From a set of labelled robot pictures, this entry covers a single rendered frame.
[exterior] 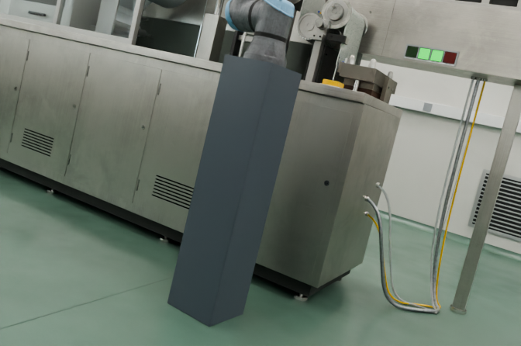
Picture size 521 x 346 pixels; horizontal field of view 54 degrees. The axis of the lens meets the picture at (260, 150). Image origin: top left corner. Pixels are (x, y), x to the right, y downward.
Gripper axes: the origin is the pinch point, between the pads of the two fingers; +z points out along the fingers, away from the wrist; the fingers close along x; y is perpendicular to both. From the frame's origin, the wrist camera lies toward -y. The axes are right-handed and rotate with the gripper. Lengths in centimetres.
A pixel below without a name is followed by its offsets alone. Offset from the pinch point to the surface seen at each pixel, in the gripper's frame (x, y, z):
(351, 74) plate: 29.7, -25.5, 17.9
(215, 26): 50, -67, -53
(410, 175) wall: 298, 37, 11
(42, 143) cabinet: 65, -182, -49
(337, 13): 24.0, -17.3, -9.4
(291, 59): 70, -38, -26
